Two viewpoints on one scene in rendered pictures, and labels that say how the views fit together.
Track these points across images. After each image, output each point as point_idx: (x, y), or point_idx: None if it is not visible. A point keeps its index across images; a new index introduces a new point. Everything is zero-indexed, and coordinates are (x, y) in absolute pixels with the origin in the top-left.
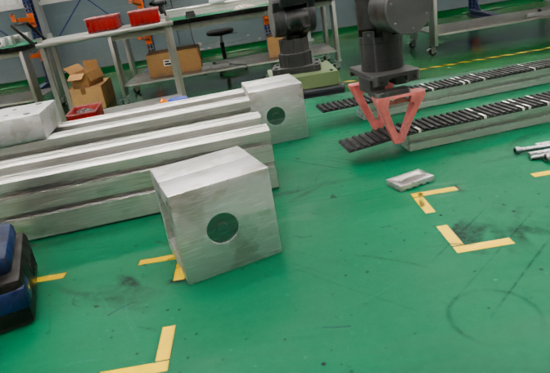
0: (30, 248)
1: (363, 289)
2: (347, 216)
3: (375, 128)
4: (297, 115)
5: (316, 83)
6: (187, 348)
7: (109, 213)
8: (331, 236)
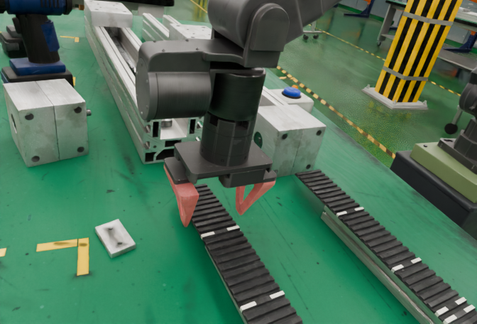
0: (69, 82)
1: None
2: (64, 197)
3: (236, 209)
4: (267, 154)
5: (451, 180)
6: None
7: (117, 100)
8: (33, 189)
